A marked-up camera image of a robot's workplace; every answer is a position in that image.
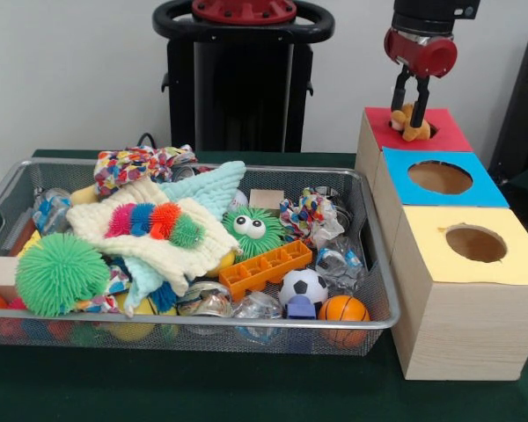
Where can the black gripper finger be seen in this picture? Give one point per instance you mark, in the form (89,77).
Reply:
(399,90)
(421,101)

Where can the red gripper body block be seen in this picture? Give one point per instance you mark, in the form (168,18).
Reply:
(422,54)

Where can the brown plush toy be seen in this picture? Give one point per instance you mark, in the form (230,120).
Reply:
(416,134)

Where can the colourful polka dot cloth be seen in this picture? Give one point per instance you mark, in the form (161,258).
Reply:
(306,214)
(132,167)

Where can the mint green waffle cloth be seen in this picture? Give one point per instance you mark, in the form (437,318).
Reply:
(207,186)

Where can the orange basketball toy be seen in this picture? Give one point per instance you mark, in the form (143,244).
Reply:
(343,309)

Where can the orange plastic toy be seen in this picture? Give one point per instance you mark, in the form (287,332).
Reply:
(264,271)

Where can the cream yellow cloth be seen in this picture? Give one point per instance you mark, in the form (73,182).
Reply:
(194,251)

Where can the clear mesh bin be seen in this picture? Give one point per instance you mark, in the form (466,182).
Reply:
(378,290)

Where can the wooden box with three holes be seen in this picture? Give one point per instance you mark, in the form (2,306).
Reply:
(466,325)

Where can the black upright panel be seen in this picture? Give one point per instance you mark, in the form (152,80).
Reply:
(524,114)

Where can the small green spiky ball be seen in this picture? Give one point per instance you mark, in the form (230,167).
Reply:
(255,236)

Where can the black and white soccer ball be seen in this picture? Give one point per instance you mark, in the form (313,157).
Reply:
(304,287)

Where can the multicolour spiky caterpillar toy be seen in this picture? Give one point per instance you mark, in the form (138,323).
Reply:
(150,221)

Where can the dark green table cloth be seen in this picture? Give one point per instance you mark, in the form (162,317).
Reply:
(246,387)

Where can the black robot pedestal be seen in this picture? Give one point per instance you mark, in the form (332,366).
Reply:
(238,97)

